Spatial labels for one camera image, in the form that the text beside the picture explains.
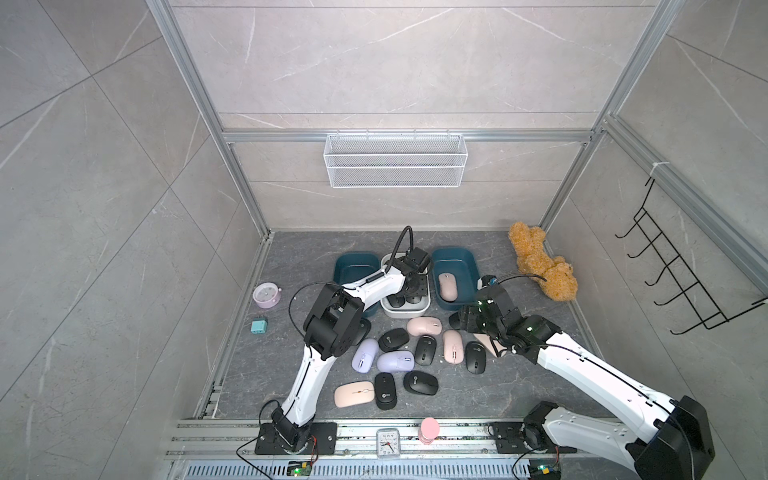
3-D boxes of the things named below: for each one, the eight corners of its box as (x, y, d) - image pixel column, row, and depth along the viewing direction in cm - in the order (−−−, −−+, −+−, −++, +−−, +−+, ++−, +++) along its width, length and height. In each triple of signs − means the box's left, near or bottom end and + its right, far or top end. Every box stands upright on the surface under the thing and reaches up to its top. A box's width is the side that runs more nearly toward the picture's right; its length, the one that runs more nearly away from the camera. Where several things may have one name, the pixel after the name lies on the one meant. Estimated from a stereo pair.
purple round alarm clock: (251, 309, 100) (248, 304, 97) (259, 287, 105) (256, 282, 103) (278, 309, 100) (275, 304, 97) (284, 287, 105) (281, 282, 103)
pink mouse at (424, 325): (407, 335, 93) (408, 332, 91) (407, 320, 96) (407, 316, 94) (442, 335, 93) (443, 332, 91) (440, 320, 96) (441, 316, 94)
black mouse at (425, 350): (414, 365, 87) (415, 363, 85) (413, 338, 92) (413, 335, 90) (437, 365, 87) (438, 363, 85) (434, 338, 92) (435, 335, 90)
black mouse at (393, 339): (383, 355, 89) (383, 352, 87) (375, 339, 92) (375, 335, 90) (410, 341, 92) (411, 338, 90) (402, 326, 95) (402, 323, 93)
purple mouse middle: (350, 370, 86) (349, 367, 84) (361, 339, 92) (360, 335, 90) (371, 376, 85) (371, 373, 83) (380, 343, 91) (380, 340, 89)
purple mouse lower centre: (376, 371, 86) (376, 368, 84) (377, 353, 89) (376, 350, 87) (414, 371, 86) (415, 368, 84) (413, 353, 89) (414, 350, 87)
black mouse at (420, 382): (401, 389, 83) (401, 386, 81) (404, 372, 86) (405, 368, 84) (435, 397, 82) (437, 394, 79) (437, 379, 85) (439, 375, 82)
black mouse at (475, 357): (467, 374, 86) (469, 371, 83) (462, 345, 91) (464, 341, 89) (487, 374, 86) (490, 371, 83) (481, 345, 91) (483, 341, 89)
